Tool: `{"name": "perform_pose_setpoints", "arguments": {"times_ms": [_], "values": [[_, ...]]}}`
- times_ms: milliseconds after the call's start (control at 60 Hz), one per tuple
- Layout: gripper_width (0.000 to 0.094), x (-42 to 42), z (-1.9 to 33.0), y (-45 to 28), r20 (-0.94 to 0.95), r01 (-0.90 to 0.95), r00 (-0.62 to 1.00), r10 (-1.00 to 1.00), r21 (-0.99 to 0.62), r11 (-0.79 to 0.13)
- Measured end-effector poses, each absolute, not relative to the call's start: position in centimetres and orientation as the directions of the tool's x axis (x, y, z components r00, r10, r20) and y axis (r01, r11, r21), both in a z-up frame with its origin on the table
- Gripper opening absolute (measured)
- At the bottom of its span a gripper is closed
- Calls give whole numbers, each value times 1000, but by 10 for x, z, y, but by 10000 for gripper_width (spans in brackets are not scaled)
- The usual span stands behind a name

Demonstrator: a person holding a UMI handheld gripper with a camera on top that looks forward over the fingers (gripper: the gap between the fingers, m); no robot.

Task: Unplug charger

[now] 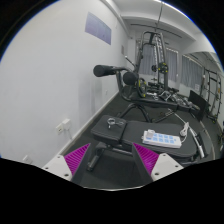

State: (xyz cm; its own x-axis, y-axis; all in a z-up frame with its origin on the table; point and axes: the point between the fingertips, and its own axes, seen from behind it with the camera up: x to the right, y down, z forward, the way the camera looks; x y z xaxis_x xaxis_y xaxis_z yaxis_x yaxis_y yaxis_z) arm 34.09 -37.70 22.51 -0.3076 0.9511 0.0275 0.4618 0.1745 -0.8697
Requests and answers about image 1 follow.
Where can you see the black padded weight bench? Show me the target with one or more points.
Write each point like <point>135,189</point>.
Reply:
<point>120,139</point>

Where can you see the white charger plug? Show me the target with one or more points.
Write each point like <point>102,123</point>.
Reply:
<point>150,133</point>

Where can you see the silver carabiner clip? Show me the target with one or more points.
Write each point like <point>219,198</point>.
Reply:
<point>112,122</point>

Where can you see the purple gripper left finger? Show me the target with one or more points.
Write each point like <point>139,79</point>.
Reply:
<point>71,166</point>

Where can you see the white wall socket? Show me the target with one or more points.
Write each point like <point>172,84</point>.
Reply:
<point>64,126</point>

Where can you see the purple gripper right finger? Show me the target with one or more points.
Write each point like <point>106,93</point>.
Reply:
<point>153,166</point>

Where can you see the white power strip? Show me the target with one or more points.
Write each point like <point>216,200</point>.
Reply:
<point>162,140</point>

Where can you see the purple wall poster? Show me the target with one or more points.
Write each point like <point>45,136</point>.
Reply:
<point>98,28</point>

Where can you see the grey window curtain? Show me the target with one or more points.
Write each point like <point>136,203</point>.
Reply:
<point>181,68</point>

